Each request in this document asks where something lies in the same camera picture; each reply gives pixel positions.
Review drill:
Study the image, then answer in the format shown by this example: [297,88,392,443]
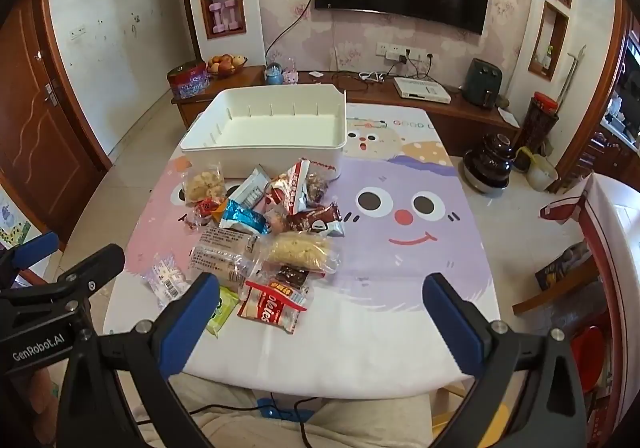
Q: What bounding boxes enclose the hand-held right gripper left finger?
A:
[57,272,222,448]

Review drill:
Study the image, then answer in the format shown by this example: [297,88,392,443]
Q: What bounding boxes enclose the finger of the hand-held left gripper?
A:
[0,231,60,280]
[0,243,126,315]

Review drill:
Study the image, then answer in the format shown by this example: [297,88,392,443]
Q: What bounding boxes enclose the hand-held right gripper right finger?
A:
[423,272,589,448]

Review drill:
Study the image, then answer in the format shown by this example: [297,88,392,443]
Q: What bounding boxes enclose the clear packet with barcode label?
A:
[139,252,191,309]

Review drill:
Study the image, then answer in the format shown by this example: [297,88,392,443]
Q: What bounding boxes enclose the clear bread packet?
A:
[189,226,261,290]

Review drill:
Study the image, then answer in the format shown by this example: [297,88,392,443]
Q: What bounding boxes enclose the red lettered cake packet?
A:
[236,277,307,333]

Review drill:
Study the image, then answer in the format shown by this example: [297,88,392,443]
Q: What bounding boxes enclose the blue foil snack packet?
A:
[219,200,269,237]

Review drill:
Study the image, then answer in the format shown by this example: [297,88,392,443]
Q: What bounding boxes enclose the yellow rice crisp packet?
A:
[254,232,341,274]

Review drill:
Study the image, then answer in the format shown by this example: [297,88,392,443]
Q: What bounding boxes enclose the brown chocolate snack packet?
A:
[284,201,346,239]

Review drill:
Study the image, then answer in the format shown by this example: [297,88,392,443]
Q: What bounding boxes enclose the red and white snack packet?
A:
[269,158,314,217]

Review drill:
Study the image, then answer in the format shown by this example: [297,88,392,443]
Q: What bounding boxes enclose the white plastic storage box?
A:
[179,83,347,180]

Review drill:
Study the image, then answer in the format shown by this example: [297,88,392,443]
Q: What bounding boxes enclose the person's left hand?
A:
[14,367,64,435]

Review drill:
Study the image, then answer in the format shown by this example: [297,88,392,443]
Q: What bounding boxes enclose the green snack packet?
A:
[204,285,241,339]

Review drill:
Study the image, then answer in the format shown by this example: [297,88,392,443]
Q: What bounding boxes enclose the dark brown snack packet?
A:
[274,265,311,289]

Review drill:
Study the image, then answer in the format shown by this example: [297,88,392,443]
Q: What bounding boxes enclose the small red candy packet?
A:
[195,196,221,219]

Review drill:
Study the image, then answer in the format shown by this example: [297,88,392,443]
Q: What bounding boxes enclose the small pink snack packet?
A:
[262,207,289,234]

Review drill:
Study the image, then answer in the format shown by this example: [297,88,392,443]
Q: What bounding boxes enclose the brown wooden door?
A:
[0,0,112,240]

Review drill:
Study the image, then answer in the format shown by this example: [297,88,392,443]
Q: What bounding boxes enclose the clear bag of cookies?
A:
[180,162,226,207]

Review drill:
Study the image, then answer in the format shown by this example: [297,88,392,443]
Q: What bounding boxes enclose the orange white snack box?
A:
[230,165,271,209]

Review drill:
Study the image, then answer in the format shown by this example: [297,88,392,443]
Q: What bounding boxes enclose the person's beige trousers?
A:
[137,372,437,448]

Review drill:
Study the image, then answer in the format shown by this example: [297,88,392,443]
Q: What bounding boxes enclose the dark ceramic jar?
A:
[462,133,516,194]

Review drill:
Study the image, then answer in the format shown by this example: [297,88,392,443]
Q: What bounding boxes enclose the white plastic jug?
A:
[524,152,559,193]

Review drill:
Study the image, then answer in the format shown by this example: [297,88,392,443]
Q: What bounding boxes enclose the clear nut bar packet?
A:
[304,171,331,207]

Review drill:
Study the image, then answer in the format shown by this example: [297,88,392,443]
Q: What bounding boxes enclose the chair with white cover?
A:
[512,172,640,431]

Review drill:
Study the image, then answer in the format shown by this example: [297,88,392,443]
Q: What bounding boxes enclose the wooden television cabinet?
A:
[170,65,521,157]

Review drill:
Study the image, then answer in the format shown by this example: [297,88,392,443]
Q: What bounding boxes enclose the red round tin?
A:
[167,61,211,100]

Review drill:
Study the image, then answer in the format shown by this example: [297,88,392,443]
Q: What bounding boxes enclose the white set-top box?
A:
[393,76,452,105]

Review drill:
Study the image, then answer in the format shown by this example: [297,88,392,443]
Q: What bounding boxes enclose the dark green air fryer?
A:
[463,57,503,109]

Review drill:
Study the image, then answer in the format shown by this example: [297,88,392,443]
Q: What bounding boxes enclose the fruit bowl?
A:
[206,53,249,79]

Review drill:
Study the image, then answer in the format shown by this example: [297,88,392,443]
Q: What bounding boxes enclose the metal pole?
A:
[559,45,587,101]

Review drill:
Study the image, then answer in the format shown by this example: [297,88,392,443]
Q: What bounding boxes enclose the black cable with blue plug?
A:
[190,392,321,448]

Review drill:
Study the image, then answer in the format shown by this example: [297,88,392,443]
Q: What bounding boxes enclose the white wall socket row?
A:
[375,41,436,65]

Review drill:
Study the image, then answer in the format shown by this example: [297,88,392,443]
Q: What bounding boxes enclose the black television cable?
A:
[264,0,315,65]

